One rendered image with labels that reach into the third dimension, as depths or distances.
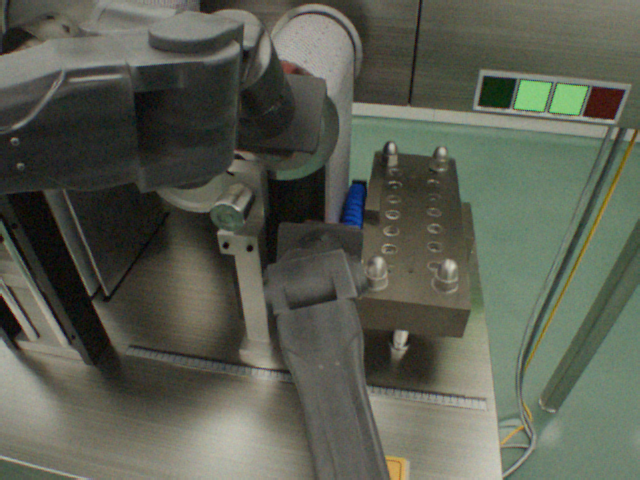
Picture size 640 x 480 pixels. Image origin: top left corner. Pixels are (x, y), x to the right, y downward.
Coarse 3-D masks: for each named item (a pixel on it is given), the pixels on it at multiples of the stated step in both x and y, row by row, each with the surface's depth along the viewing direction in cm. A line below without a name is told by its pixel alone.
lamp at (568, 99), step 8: (560, 88) 73; (568, 88) 73; (576, 88) 73; (584, 88) 73; (560, 96) 74; (568, 96) 74; (576, 96) 74; (584, 96) 73; (552, 104) 75; (560, 104) 75; (568, 104) 75; (576, 104) 75; (560, 112) 76; (568, 112) 76; (576, 112) 75
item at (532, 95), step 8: (520, 88) 75; (528, 88) 74; (536, 88) 74; (544, 88) 74; (520, 96) 76; (528, 96) 75; (536, 96) 75; (544, 96) 75; (520, 104) 76; (528, 104) 76; (536, 104) 76; (544, 104) 76
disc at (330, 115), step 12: (288, 72) 47; (300, 72) 47; (324, 108) 49; (336, 108) 49; (324, 120) 50; (336, 120) 50; (324, 132) 51; (336, 132) 51; (324, 144) 52; (336, 144) 52; (240, 156) 55; (324, 156) 53; (300, 168) 55; (312, 168) 54
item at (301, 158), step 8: (320, 128) 50; (320, 136) 51; (320, 144) 51; (240, 152) 54; (248, 160) 54; (256, 160) 54; (288, 160) 53; (296, 160) 53; (304, 160) 53; (272, 168) 54; (280, 168) 54; (288, 168) 54; (296, 168) 54
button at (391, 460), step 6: (390, 456) 55; (390, 462) 54; (396, 462) 54; (402, 462) 54; (390, 468) 54; (396, 468) 54; (402, 468) 54; (390, 474) 53; (396, 474) 53; (402, 474) 53
